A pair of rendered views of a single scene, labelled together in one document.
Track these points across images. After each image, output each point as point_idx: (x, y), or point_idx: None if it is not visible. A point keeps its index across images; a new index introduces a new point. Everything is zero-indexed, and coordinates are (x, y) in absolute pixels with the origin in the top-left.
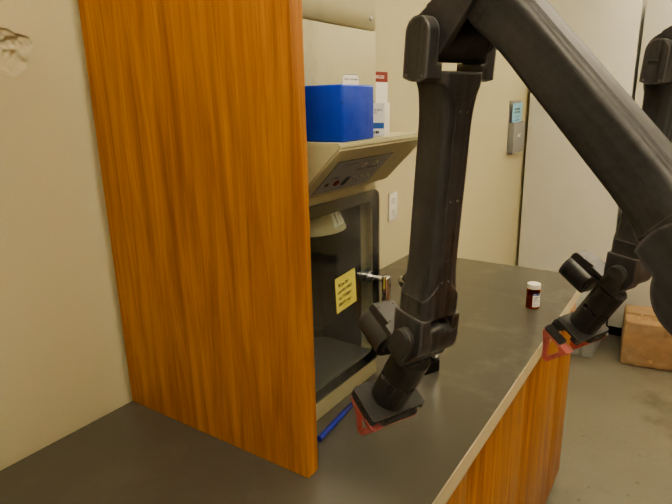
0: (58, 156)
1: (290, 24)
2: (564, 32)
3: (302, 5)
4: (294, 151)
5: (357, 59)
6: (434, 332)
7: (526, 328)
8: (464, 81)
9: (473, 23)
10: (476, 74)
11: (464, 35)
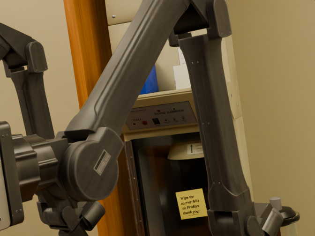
0: None
1: (69, 40)
2: None
3: (130, 14)
4: (78, 105)
5: (196, 32)
6: (46, 210)
7: None
8: (16, 76)
9: None
10: (20, 71)
11: (9, 55)
